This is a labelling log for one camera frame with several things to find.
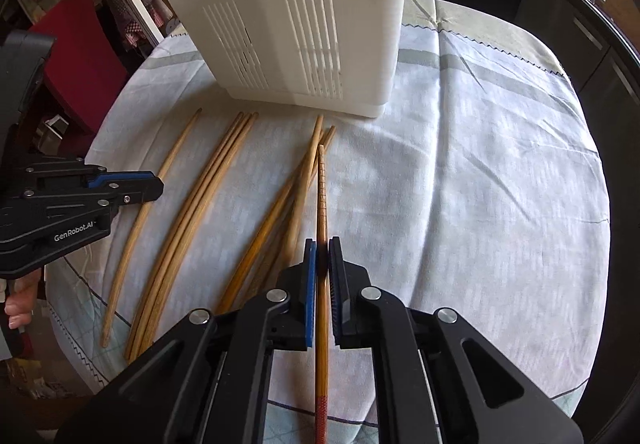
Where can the dark base cabinets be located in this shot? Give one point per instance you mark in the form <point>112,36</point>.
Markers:
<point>575,49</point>

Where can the group of wooden chopsticks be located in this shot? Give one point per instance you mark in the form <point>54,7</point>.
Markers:
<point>186,224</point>

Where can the white striped tablecloth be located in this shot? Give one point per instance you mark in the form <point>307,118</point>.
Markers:
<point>475,174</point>

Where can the person's left hand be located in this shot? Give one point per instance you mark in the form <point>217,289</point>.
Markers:
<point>21,305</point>

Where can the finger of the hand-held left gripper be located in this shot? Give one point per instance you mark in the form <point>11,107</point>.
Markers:
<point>122,178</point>
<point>142,190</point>

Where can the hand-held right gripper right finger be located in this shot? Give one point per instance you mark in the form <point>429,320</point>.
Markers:
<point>339,304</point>

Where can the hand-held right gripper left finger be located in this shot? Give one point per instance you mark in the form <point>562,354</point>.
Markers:
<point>310,304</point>

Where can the red chair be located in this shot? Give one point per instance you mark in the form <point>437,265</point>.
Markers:
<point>80,54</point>

